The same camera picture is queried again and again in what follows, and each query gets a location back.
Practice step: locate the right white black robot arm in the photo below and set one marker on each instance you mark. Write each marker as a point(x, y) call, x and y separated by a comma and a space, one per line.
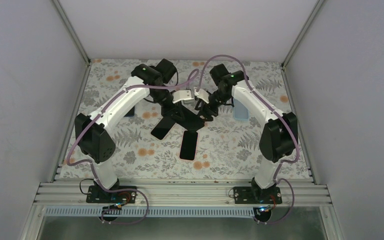
point(279, 137)

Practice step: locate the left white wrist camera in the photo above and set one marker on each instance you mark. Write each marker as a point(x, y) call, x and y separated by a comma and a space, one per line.
point(183, 96)

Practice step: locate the light blue phone case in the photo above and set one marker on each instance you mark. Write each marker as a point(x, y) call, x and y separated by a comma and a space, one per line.
point(240, 112)

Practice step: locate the aluminium front rail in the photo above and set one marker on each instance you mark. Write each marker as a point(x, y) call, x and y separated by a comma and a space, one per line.
point(187, 194)

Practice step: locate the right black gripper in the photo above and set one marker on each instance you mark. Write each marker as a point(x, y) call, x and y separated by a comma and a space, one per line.
point(204, 108)

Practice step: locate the phone in beige case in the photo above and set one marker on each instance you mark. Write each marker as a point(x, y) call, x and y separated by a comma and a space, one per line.
point(163, 128)

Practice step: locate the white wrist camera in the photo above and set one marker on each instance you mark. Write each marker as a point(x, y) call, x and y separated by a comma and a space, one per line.
point(183, 96)
point(201, 94)

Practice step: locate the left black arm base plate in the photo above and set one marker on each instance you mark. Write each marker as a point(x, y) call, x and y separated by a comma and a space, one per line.
point(97, 195)

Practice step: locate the phone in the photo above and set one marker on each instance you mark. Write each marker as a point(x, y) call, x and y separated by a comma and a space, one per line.
point(163, 128)
point(192, 121)
point(188, 145)

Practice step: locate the grey slotted cable duct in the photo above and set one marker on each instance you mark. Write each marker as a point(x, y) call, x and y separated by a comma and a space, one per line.
point(153, 211)

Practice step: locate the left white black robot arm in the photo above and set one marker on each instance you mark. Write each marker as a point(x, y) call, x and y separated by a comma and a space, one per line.
point(95, 132)

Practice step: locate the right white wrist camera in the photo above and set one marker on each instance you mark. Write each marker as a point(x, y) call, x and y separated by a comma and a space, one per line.
point(201, 94)

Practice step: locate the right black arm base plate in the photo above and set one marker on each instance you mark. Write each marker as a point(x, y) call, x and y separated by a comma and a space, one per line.
point(253, 195)

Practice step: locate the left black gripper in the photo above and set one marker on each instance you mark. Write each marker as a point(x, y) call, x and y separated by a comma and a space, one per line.
point(170, 112)

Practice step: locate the black smartphone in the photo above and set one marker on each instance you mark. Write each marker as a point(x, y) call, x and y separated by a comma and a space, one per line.
point(130, 113)

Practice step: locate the phone in pink case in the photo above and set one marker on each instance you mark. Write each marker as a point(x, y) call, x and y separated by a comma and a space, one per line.
point(188, 145)

